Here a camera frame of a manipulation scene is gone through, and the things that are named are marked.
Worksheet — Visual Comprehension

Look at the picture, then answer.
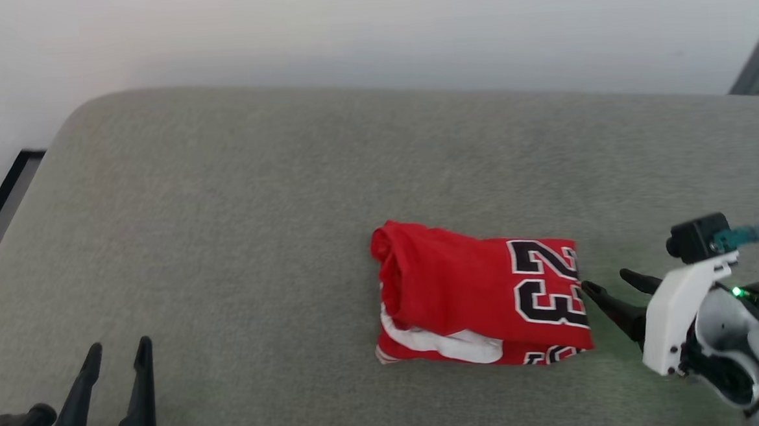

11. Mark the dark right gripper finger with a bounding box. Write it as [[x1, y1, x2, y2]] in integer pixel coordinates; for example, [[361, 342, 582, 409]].
[[580, 277, 648, 347], [619, 266, 664, 298]]

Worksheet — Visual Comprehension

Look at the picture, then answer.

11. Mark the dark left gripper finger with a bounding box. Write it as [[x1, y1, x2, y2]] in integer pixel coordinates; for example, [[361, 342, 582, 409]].
[[45, 342, 107, 426], [112, 337, 158, 426]]

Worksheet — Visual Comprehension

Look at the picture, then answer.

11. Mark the black right cable teal plug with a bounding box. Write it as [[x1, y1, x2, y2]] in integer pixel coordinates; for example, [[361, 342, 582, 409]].
[[712, 221, 759, 416]]

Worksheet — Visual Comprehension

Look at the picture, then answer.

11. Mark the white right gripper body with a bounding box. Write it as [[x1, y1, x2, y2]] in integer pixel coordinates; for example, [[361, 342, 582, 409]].
[[636, 251, 754, 411]]

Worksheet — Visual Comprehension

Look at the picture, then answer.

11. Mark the grey metal pole with bracket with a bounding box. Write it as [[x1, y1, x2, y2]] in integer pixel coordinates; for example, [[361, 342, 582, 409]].
[[724, 1, 759, 98]]

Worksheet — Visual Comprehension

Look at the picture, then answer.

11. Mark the red white basketball jersey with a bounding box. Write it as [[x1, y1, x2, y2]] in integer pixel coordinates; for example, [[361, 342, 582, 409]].
[[368, 210, 596, 374]]

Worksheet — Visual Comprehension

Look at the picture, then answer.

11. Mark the grey fabric sofa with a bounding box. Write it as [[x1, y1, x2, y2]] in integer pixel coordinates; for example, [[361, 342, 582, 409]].
[[0, 57, 759, 426]]

